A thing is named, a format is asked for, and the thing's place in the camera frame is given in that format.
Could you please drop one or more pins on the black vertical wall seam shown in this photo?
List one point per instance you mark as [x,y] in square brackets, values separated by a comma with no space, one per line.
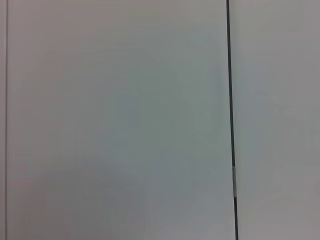
[231,100]

